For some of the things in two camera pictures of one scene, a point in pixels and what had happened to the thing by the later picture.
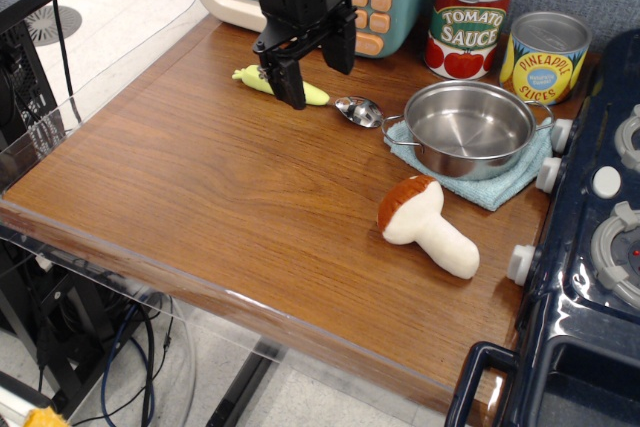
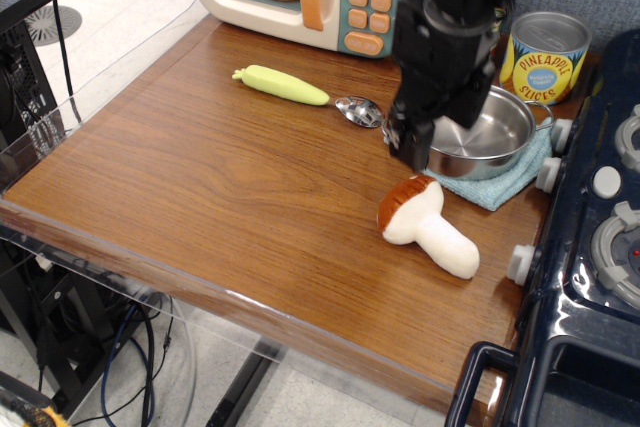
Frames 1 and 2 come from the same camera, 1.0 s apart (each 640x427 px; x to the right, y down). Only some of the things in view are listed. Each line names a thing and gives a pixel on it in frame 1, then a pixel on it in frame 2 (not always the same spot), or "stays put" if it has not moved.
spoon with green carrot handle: [357, 109] stays put
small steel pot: [470, 129] stays put
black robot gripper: [295, 4] to [443, 33]
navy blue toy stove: [577, 359] stays put
